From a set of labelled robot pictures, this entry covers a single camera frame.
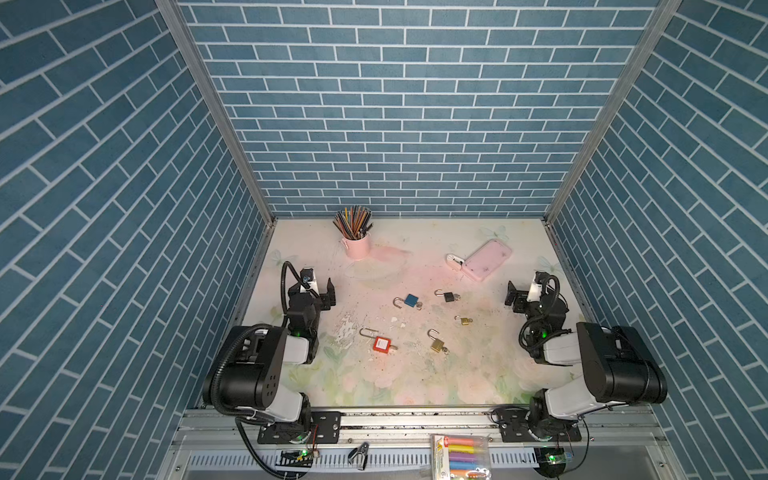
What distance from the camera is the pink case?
104 cm

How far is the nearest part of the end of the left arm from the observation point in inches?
28.2

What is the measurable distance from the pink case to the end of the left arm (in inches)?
18.8
